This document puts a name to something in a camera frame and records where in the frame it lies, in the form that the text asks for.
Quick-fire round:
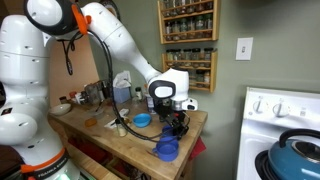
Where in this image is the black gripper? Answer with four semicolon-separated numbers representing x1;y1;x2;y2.
154;98;191;140

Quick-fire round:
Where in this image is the light blue bowl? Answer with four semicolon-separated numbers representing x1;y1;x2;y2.
132;112;153;129

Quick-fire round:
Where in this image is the clear glass bowl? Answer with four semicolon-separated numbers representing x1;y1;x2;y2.
87;105;106;117

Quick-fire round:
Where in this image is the white ceramic bowl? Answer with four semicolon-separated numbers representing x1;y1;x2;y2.
49;103;72;117

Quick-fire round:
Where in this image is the red cloth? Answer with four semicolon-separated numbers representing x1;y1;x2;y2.
189;136;207;161

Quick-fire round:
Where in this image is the small bottle with black cap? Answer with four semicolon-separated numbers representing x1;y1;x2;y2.
134;86;144;101

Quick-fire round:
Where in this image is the glass jar with black lid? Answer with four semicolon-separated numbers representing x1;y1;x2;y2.
114;117;129;138

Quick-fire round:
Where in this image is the clear package with blue label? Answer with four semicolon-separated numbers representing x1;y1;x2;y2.
112;86;132;104

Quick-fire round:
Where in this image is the crumpled white plastic bag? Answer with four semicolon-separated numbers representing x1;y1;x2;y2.
112;70;132;89

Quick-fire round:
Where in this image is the white stove knob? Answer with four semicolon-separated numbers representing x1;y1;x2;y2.
252;99;266;114
272;101;290;118

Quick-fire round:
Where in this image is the orange fruit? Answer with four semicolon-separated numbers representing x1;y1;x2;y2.
84;117;98;128

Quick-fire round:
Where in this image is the black stove burner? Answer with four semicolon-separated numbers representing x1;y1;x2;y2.
254;149;272;180

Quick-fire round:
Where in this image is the tall glass grinder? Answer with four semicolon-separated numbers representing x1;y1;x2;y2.
84;81;103;105

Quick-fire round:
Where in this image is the wooden plank platform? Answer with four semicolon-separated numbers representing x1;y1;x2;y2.
64;141;114;180

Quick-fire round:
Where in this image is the white stove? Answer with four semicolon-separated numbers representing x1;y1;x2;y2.
236;87;320;180

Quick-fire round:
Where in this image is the blue plastic cup with handle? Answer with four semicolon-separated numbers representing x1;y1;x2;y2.
152;137;180;163

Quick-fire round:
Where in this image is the wooden wall spice rack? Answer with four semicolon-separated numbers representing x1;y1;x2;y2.
157;0;221;45
161;48;218;94

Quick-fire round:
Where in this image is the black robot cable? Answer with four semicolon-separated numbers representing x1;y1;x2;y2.
61;29;192;144

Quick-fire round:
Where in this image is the white light switch plate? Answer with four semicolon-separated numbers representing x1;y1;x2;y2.
235;36;254;61

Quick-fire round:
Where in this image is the teal kettle with black handle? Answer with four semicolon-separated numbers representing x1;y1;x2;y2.
268;128;320;180

